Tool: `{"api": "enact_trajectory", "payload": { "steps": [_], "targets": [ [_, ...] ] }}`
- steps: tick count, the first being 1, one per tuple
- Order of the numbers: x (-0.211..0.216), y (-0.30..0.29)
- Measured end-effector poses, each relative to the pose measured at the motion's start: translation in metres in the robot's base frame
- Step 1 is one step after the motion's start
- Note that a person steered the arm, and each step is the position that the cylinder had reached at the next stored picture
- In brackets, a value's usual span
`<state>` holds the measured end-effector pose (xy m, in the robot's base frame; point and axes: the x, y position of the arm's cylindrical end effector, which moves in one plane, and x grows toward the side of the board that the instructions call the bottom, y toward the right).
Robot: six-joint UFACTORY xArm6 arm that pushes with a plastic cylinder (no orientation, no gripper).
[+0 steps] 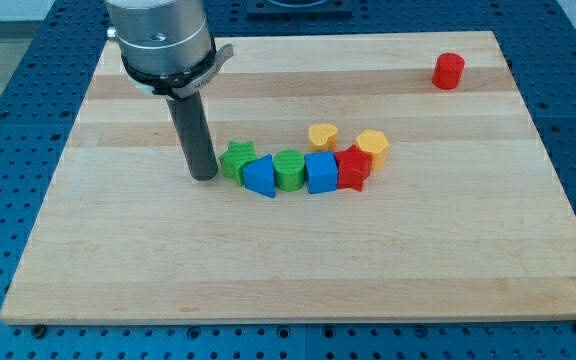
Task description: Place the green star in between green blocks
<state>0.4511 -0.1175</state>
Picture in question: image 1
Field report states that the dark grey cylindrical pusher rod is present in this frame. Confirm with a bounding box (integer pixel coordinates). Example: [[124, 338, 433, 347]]
[[166, 93, 218, 181]]

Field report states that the green star block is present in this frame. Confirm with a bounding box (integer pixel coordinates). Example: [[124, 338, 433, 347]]
[[219, 141, 258, 186]]

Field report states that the red star block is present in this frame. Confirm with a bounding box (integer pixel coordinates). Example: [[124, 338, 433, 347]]
[[334, 144, 372, 192]]

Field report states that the blue triangle block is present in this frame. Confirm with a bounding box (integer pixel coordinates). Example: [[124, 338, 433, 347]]
[[242, 154, 276, 198]]

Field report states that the green cylinder block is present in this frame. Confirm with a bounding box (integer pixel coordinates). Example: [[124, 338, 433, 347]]
[[273, 149, 305, 192]]

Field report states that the yellow heart block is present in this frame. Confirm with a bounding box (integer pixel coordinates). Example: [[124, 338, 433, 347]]
[[308, 123, 338, 152]]

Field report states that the blue cube block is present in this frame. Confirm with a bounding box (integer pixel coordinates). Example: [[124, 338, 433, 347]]
[[305, 151, 338, 194]]

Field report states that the yellow hexagon block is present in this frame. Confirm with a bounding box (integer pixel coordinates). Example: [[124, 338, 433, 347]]
[[354, 129, 390, 171]]

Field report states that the red cylinder block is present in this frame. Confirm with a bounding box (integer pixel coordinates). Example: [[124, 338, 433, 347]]
[[432, 52, 466, 90]]

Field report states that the light wooden board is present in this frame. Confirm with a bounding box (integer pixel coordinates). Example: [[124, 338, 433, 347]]
[[0, 31, 576, 325]]

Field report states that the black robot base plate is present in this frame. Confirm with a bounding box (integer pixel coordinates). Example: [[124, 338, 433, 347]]
[[245, 0, 355, 19]]

